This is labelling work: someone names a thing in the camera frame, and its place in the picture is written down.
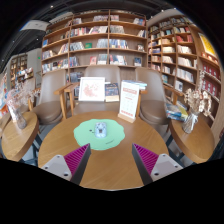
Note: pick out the white hanging ceiling panel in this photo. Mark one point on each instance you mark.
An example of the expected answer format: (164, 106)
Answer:
(33, 25)

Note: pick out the round wooden side table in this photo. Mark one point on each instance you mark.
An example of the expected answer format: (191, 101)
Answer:
(18, 140)
(193, 143)

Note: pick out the stack of light blue books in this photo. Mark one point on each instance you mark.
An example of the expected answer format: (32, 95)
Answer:
(143, 85)

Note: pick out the dark blue book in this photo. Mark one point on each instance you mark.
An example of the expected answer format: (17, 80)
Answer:
(111, 90)

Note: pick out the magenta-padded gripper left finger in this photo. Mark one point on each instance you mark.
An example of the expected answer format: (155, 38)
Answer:
(61, 165)

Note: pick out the glass vase with dried flowers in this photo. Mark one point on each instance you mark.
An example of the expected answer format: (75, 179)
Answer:
(20, 120)
(190, 123)

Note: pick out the wide wooden bookshelf with books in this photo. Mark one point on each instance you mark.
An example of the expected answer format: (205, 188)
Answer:
(96, 36)

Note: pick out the white sign on wooden base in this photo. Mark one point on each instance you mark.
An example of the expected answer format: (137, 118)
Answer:
(128, 100)

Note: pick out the distant small wooden bookshelf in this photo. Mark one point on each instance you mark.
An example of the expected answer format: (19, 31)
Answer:
(18, 65)

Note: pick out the white framed floral picture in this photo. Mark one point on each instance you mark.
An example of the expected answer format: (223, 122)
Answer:
(91, 89)

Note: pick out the brown padded wooden armchair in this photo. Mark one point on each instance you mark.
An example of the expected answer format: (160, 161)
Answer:
(100, 70)
(151, 110)
(48, 113)

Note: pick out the translucent blue computer mouse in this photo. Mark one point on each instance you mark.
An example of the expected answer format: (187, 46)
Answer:
(100, 130)

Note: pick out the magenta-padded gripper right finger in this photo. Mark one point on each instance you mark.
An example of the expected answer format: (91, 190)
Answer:
(163, 165)

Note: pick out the green cloud-shaped mouse pad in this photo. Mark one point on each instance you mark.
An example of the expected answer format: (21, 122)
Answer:
(85, 133)

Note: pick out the pile of colourful books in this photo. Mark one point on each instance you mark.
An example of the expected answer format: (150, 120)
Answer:
(176, 112)

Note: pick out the angled wooden bookshelf with books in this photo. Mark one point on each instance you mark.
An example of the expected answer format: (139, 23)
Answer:
(176, 50)

